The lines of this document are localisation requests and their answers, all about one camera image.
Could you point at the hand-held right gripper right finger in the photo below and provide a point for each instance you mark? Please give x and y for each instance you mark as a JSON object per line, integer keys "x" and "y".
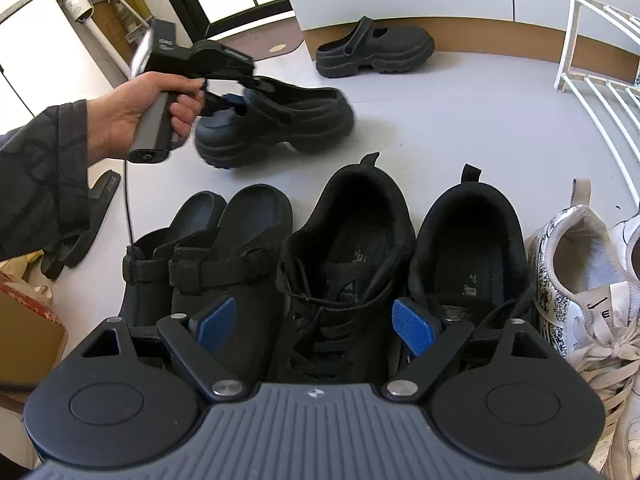
{"x": 412, "y": 325}

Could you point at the white side cabinet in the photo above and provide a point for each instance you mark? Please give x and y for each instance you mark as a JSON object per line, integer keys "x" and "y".
{"x": 30, "y": 45}

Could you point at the white shoe rack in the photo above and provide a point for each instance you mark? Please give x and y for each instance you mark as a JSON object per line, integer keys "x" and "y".
{"x": 567, "y": 60}

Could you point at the white mop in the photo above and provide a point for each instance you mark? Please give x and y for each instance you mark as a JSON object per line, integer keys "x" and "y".
{"x": 125, "y": 5}

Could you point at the cardboard box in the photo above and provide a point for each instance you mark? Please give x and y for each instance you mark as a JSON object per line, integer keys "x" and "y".
{"x": 30, "y": 340}

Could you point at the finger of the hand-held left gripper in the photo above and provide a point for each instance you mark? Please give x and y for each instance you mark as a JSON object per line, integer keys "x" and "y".
{"x": 250, "y": 82}
{"x": 232, "y": 100}

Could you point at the brown door mat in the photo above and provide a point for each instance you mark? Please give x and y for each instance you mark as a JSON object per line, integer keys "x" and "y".
{"x": 280, "y": 42}

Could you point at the black platform clog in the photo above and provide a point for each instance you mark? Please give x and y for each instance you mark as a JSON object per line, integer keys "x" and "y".
{"x": 390, "y": 45}
{"x": 280, "y": 130}

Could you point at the black lace-up sneaker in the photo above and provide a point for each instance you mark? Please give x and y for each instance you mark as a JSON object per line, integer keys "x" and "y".
{"x": 345, "y": 320}
{"x": 475, "y": 220}

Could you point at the black slide sandal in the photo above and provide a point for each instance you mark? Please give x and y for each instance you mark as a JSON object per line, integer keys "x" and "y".
{"x": 95, "y": 220}

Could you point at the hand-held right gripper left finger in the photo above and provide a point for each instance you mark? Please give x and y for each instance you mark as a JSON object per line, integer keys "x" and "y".
{"x": 215, "y": 322}

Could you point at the plain white sneaker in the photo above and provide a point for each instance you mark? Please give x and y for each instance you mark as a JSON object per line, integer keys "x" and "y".
{"x": 627, "y": 245}

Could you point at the white security camera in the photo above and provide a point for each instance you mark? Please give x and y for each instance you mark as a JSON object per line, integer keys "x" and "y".
{"x": 79, "y": 7}

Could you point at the white patterned sneaker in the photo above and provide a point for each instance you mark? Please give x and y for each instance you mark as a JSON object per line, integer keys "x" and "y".
{"x": 550, "y": 305}

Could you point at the person's left hand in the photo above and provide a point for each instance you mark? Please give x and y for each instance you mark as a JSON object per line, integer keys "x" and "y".
{"x": 120, "y": 115}

